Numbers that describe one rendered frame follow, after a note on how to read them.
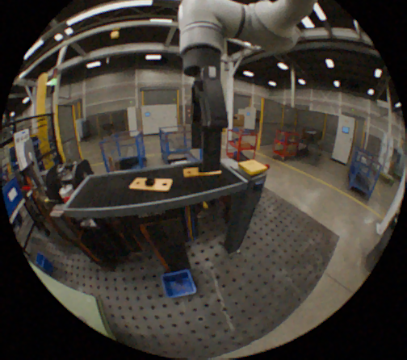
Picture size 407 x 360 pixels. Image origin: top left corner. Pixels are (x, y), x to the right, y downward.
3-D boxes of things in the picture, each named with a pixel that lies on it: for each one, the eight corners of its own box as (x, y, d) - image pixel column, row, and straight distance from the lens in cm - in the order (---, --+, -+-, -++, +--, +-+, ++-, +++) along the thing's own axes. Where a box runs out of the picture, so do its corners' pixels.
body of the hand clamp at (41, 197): (75, 236, 101) (45, 190, 85) (72, 244, 98) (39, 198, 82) (69, 236, 105) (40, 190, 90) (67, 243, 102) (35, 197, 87)
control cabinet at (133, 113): (136, 132, 1090) (132, 104, 1089) (141, 131, 1082) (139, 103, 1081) (130, 137, 857) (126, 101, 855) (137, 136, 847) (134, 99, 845)
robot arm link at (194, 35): (216, 47, 35) (216, 67, 32) (178, 43, 33) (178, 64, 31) (231, 27, 28) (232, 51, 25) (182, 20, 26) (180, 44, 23)
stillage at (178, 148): (161, 158, 373) (158, 127, 351) (186, 154, 388) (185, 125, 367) (169, 176, 264) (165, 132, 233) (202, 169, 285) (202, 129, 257)
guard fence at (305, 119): (291, 143, 773) (295, 108, 766) (291, 142, 786) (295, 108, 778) (350, 164, 720) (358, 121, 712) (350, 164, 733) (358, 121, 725)
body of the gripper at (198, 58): (228, 50, 25) (228, 98, 22) (213, 65, 32) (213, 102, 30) (185, 44, 23) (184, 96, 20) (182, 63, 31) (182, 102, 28)
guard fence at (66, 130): (73, 185, 377) (56, 103, 361) (69, 185, 386) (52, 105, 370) (87, 168, 457) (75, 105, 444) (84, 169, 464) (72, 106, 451)
